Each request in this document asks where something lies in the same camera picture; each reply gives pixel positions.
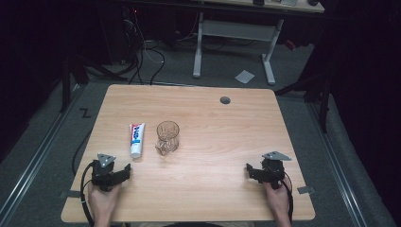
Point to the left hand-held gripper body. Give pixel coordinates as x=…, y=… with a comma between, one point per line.
x=102, y=175

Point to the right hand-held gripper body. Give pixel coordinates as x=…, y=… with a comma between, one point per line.
x=273, y=171

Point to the white toothpaste tube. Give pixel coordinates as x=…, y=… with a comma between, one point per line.
x=137, y=140

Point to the clear glass cup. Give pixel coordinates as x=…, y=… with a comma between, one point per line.
x=167, y=138

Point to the person's left hand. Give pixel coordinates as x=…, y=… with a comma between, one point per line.
x=102, y=201

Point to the person's right hand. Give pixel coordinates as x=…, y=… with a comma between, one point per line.
x=277, y=200

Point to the grey tape strip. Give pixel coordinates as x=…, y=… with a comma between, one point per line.
x=71, y=194
x=305, y=189

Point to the black floor tape mark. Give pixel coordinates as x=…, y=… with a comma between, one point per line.
x=85, y=113

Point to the grey table grommet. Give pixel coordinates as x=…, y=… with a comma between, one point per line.
x=225, y=100

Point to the black metal stand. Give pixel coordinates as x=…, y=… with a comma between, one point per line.
x=66, y=85
x=323, y=104

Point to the grey paper sheet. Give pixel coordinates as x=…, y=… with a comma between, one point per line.
x=244, y=77

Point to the white-framed background desk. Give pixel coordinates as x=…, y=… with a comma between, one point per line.
x=236, y=30

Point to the metal floor rail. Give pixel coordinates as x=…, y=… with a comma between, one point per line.
x=38, y=154
x=337, y=164

